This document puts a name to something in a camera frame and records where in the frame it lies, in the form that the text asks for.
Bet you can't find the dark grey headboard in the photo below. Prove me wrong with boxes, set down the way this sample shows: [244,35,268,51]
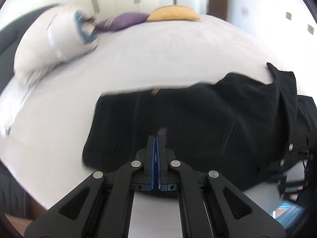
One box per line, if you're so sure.
[0,4,57,92]

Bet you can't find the white flat pillow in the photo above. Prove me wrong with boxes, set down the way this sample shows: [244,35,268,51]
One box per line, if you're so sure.
[0,76,37,137]

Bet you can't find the rolled white duvet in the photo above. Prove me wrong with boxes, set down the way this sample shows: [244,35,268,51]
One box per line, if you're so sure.
[13,5,98,84]

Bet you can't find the purple cushion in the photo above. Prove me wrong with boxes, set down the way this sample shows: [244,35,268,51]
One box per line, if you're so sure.
[95,12,149,32]

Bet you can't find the dark bedside cabinet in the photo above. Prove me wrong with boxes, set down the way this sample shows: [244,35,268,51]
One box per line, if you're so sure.
[0,163,27,218]

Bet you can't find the black denim pants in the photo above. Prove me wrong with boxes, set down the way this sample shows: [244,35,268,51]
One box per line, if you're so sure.
[82,64,316,190]

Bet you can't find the white bed mattress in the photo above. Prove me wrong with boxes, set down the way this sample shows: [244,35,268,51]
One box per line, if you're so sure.
[0,13,308,238]

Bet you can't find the light blue plastic stool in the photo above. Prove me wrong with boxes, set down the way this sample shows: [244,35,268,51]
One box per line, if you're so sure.
[270,202,306,230]

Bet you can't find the yellow cushion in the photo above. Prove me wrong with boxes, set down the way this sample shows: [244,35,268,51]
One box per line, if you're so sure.
[147,5,201,22]

